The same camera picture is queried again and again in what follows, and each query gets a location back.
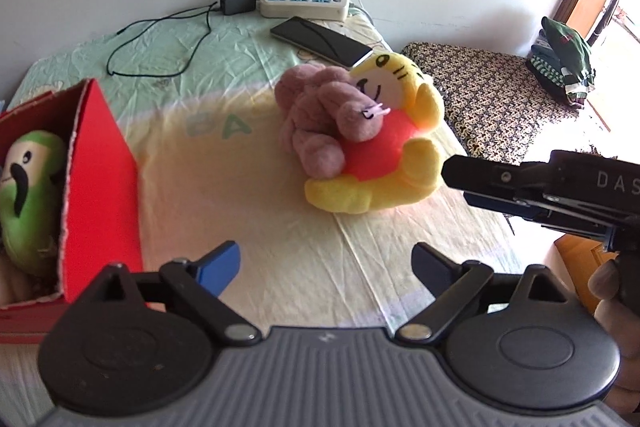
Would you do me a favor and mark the stack of green clothes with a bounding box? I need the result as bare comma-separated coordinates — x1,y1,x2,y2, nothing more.
524,16,597,108

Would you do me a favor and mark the patterned brown cushion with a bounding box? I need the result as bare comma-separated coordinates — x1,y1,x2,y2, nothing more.
399,41,603,168

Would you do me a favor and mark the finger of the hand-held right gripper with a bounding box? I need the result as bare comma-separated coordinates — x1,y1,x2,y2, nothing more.
441,154,553,194
462,189,548,222

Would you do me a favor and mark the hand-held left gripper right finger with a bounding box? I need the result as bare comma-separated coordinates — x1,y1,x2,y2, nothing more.
394,242,566,348

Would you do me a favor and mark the yellow tiger plush toy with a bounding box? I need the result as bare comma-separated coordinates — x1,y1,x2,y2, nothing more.
304,51,446,214

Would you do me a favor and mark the black power adapter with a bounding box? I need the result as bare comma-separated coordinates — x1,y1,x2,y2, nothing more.
219,0,259,16

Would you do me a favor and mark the orange wooden furniture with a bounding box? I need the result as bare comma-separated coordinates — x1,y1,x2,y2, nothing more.
554,234,618,313

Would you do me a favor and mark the person's right hand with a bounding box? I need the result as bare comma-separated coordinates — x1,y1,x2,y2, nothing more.
587,258,640,409

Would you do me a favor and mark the white power strip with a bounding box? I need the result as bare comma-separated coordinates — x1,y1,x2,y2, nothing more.
256,0,350,20

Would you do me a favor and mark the black smartphone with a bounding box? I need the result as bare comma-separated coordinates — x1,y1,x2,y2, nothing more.
270,16,374,68

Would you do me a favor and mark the green plush toy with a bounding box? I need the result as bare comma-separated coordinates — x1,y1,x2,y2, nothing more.
0,130,69,276

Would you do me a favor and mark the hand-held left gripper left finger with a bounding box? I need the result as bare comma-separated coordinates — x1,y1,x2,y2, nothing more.
95,240,263,349

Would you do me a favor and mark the red cardboard box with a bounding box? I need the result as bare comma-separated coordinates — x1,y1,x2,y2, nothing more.
0,78,144,346

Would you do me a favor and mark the pink plush bear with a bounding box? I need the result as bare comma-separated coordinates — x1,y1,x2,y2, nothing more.
274,63,391,178

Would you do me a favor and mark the black cable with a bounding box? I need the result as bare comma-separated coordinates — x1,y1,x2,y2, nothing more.
106,4,222,78

